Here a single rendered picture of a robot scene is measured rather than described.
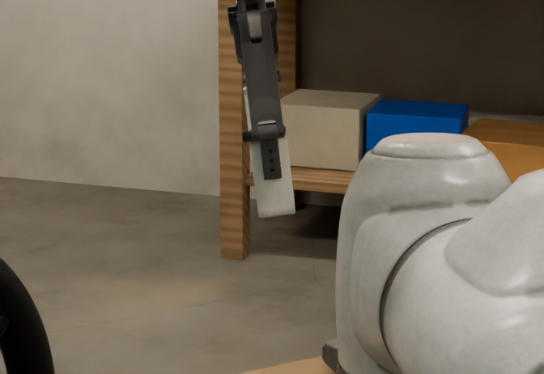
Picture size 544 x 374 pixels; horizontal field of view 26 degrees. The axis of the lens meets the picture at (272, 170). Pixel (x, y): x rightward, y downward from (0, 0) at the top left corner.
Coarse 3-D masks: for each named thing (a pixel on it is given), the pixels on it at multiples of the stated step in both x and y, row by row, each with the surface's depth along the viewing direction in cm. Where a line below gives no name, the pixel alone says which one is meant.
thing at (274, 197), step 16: (256, 144) 92; (256, 160) 93; (288, 160) 93; (256, 176) 93; (288, 176) 93; (256, 192) 94; (272, 192) 94; (288, 192) 94; (272, 208) 94; (288, 208) 94
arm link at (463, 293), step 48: (528, 192) 86; (432, 240) 95; (480, 240) 87; (528, 240) 83; (432, 288) 89; (480, 288) 84; (528, 288) 81; (384, 336) 97; (432, 336) 86; (480, 336) 81; (528, 336) 79
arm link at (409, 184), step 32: (384, 160) 102; (416, 160) 100; (448, 160) 100; (480, 160) 101; (352, 192) 104; (384, 192) 100; (416, 192) 99; (448, 192) 99; (480, 192) 99; (352, 224) 103; (384, 224) 99; (416, 224) 98; (352, 256) 104; (384, 256) 98; (352, 288) 103; (384, 288) 97; (352, 320) 104; (352, 352) 106; (384, 352) 100
